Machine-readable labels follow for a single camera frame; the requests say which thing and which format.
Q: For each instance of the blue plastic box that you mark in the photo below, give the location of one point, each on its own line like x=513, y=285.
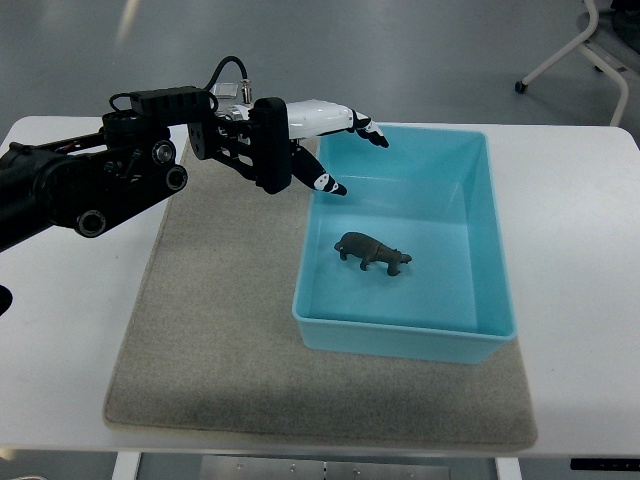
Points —
x=428, y=194

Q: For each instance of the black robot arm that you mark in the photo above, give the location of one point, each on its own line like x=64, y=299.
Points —
x=93, y=183

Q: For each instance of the grey felt mat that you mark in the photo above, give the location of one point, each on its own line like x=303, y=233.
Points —
x=213, y=347

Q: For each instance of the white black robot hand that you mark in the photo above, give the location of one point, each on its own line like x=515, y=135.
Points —
x=274, y=148

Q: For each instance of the upper clear floor tile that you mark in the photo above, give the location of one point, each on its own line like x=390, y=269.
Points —
x=225, y=90

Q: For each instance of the metal plate under table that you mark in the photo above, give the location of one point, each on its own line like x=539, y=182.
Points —
x=226, y=467

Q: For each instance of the brown toy hippo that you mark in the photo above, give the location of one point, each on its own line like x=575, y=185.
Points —
x=370, y=250

